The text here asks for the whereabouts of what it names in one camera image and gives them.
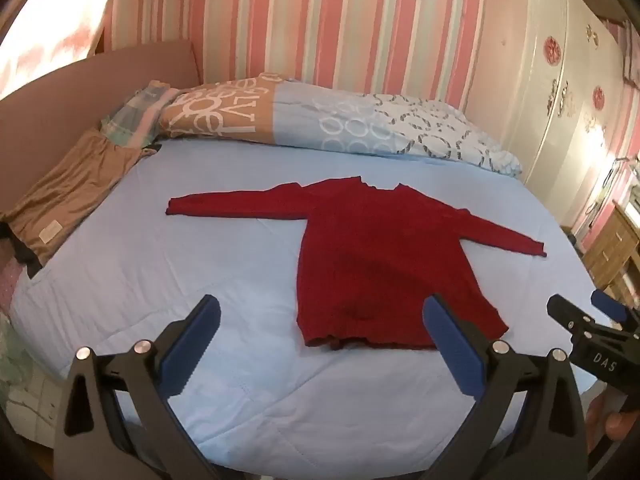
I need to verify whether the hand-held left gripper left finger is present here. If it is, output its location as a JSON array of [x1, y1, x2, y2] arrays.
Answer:
[[52, 294, 223, 480]]

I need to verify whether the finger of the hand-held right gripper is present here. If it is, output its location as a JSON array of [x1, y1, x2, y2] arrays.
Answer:
[[591, 289, 640, 334], [546, 295, 609, 344]]

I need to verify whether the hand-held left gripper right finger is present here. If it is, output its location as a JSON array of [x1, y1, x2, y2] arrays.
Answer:
[[422, 294, 588, 480]]

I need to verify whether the red knit sweater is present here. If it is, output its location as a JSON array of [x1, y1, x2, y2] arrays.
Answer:
[[166, 176, 547, 350]]

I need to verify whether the person's right hand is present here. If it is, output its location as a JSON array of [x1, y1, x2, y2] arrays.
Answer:
[[584, 385, 640, 462]]

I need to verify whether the wooden drawer cabinet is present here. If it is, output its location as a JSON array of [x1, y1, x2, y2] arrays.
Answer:
[[581, 199, 640, 307]]

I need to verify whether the bed with light blue sheet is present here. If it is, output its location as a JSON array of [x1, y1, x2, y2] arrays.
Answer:
[[10, 132, 617, 477]]

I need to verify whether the floral bed cover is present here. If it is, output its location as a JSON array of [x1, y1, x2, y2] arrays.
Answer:
[[0, 255, 68, 443]]

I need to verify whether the black cloth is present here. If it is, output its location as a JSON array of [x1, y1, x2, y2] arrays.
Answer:
[[0, 221, 43, 280]]

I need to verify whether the brown satin cloth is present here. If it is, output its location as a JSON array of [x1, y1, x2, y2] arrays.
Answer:
[[0, 127, 162, 267]]

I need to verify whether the plaid pillow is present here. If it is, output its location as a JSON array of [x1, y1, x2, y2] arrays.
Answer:
[[99, 80, 182, 150]]

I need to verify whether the white wardrobe with flower decals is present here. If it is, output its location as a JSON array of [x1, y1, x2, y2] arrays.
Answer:
[[464, 0, 640, 233]]

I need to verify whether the patterned blue and tan duvet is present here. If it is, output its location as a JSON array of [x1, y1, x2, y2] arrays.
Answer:
[[158, 73, 524, 177]]

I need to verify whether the brown headboard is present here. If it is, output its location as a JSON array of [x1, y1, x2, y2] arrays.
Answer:
[[0, 39, 205, 217]]

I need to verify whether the pink floral curtain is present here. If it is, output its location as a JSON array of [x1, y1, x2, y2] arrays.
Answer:
[[0, 0, 127, 102]]

